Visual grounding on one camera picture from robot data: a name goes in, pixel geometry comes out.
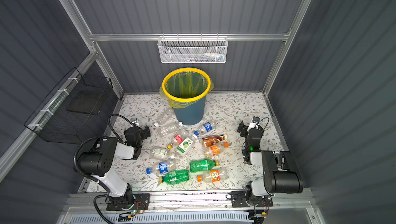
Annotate lime label bottle white cap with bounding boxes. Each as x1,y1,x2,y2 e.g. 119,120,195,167
176,134,198,156

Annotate items in white basket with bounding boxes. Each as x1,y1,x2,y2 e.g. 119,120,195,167
187,53,226,62

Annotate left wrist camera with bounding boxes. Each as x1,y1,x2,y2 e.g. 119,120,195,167
130,117,139,127

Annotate clear bottle white cap far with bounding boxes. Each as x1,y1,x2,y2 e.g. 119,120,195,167
156,108,174,126

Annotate orange label bottle orange cap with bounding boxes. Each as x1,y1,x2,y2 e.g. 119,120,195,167
203,142,230,159

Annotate pink label bottle yellow cap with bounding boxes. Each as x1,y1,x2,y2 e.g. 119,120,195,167
167,129,189,150

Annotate blue label bottle blue cap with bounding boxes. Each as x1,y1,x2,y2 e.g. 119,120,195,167
146,160,176,176

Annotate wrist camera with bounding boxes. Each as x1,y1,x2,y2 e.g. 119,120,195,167
247,116,260,131
130,117,139,127

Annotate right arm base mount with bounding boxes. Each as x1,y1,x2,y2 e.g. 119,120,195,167
228,191,273,208

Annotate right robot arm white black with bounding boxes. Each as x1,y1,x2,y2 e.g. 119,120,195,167
231,117,304,208

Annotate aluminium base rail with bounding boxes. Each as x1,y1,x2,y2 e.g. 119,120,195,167
62,188,317,213

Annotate white ventilation grille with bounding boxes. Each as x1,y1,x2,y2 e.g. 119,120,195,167
69,211,257,224

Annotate teal bin with yellow rim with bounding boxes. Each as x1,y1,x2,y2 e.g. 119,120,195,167
161,67,211,126

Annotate brown tea bottle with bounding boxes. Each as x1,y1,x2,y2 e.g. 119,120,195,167
201,134,227,147

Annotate black wire basket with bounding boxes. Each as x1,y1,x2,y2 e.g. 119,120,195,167
24,72,114,144

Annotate white wire mesh basket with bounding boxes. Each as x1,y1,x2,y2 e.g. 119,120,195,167
157,38,229,64

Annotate orange soda bottle front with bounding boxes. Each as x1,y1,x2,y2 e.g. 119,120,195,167
197,168,229,183

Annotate green bottle yellow cap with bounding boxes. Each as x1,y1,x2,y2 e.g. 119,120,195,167
159,169,189,185
189,159,219,173

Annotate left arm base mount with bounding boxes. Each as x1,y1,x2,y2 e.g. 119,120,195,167
105,194,151,211

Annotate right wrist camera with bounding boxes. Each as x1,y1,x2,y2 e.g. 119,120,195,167
247,116,260,131

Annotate clear ribbed bottle white cap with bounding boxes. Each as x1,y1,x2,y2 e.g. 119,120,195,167
156,122,183,136

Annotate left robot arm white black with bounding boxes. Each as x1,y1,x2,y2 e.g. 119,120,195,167
73,114,151,209

